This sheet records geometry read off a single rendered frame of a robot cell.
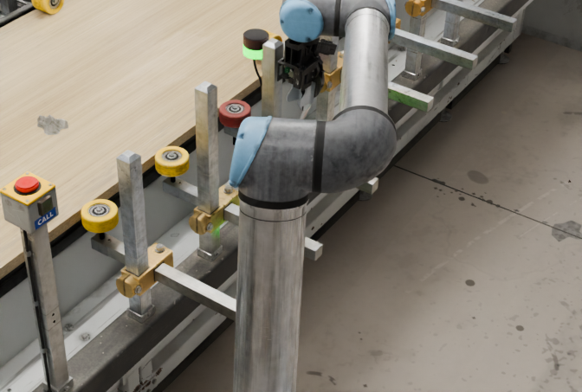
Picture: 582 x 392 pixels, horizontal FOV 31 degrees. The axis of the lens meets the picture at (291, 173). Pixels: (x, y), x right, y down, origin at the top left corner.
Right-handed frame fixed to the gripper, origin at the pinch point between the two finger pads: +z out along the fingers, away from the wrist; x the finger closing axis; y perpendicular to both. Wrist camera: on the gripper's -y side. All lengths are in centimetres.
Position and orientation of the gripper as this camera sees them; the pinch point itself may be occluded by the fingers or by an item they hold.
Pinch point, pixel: (305, 104)
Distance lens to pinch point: 247.7
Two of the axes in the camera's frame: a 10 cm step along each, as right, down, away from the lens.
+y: -5.5, 4.8, -6.8
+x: 8.3, 3.6, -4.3
